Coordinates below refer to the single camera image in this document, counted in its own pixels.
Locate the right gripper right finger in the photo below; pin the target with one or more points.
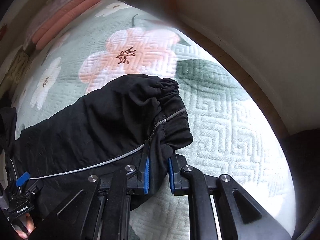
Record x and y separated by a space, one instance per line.
178 183

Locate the folded pink blanket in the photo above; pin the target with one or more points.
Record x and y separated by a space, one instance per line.
52 19

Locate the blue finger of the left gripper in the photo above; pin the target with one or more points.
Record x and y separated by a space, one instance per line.
22 179

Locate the floral green bed quilt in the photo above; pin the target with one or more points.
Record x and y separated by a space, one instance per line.
231 134

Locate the person's left hand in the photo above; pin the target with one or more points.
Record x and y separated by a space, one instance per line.
25 226

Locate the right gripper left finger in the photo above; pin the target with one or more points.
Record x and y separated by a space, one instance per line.
143 171

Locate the black jacket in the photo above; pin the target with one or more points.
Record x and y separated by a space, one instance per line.
99 133

